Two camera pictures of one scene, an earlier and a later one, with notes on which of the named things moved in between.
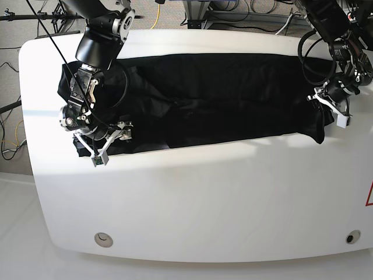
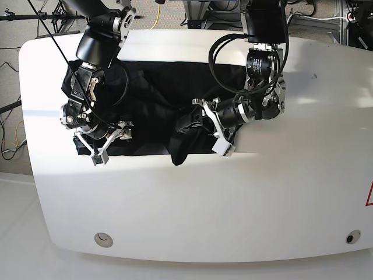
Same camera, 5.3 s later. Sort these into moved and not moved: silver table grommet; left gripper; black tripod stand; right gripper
Moved: right gripper
Not moved: silver table grommet; left gripper; black tripod stand
